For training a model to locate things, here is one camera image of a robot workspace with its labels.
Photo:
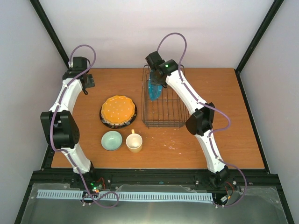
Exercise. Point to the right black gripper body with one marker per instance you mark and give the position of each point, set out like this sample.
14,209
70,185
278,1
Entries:
154,81

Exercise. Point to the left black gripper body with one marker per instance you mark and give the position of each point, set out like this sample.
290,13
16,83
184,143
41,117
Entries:
91,83

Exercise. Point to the teal polka dot plate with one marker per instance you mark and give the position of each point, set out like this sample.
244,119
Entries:
154,91

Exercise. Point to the dark wire dish rack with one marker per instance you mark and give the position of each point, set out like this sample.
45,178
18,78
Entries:
167,111

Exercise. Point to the orange polka dot plate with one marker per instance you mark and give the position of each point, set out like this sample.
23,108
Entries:
117,110

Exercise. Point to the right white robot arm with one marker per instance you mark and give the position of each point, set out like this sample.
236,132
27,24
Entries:
200,122

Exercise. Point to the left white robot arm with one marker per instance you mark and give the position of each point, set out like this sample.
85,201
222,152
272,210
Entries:
60,129

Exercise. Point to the white blue striped plate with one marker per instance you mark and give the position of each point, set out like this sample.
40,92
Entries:
127,123

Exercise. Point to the black bottom plate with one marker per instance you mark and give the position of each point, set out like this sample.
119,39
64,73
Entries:
123,127

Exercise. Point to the light green ceramic bowl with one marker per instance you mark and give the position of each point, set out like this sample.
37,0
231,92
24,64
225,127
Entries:
111,140

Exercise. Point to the cream yellow mug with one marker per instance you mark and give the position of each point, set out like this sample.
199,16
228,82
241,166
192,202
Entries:
134,142

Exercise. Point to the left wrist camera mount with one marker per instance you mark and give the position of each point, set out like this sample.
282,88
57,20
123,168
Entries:
70,63

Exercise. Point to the left black frame post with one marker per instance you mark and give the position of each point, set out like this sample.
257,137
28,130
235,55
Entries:
50,30

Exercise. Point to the black frame post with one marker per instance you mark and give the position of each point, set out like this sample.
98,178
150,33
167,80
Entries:
259,34
50,30

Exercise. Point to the light blue slotted cable duct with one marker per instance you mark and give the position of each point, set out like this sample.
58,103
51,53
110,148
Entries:
127,196

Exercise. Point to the right black frame post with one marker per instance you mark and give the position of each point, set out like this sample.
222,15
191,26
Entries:
259,34

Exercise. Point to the black aluminium frame base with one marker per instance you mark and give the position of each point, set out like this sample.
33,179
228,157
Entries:
193,178

